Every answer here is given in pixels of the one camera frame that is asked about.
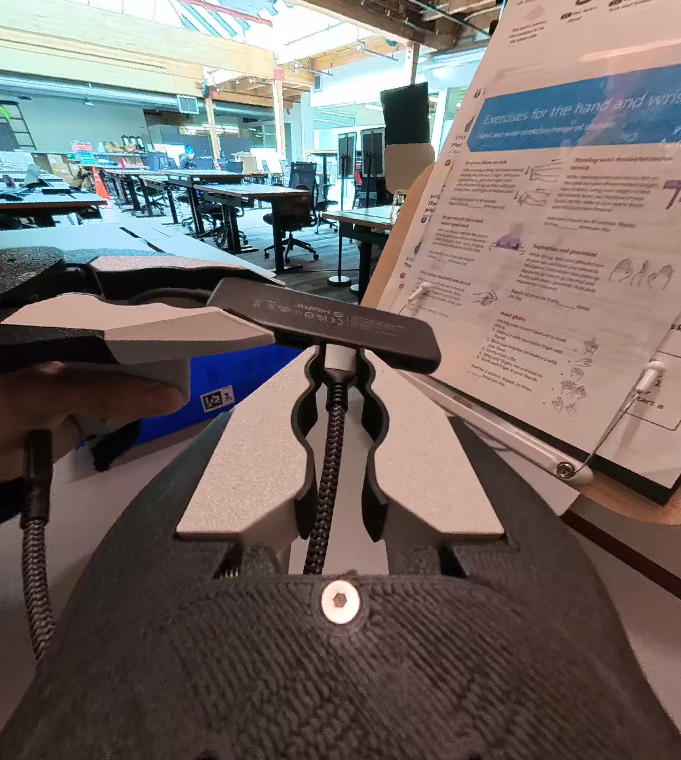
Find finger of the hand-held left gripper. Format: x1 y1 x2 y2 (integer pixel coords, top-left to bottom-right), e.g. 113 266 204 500
1 293 276 406
88 254 277 299

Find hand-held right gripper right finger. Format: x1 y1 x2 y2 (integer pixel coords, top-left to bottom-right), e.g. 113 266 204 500
360 349 506 575

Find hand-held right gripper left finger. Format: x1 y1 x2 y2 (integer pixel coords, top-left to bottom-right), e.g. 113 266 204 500
176 349 333 575

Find braided usb cable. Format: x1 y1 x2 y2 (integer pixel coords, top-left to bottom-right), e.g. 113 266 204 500
20 343 366 661

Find blue plastic bin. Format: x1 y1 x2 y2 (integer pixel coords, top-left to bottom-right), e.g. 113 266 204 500
137 343 307 445

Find dark grey usb hub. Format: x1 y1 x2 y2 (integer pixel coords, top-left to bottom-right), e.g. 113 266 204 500
205 277 442 375

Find person's left hand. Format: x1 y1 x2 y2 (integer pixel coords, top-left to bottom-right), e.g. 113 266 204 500
0 362 185 501

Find dark-top desk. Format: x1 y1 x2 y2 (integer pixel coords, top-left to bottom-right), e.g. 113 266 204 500
0 180 108 228

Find brown-top desk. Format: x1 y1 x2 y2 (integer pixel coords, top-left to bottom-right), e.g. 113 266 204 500
194 183 313 275

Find black office chair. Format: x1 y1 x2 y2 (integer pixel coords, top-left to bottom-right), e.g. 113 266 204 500
262 162 321 266

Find light wood-top desk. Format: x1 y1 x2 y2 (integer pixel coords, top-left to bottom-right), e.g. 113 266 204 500
321 203 399 299

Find printed exercise sheet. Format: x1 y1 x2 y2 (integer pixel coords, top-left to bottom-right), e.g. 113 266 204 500
397 56 681 461

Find black and beige partition panel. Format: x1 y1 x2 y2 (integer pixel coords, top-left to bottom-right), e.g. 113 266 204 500
379 82 438 195

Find white instruction sheet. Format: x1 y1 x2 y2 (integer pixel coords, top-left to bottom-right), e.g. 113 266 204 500
432 0 681 496

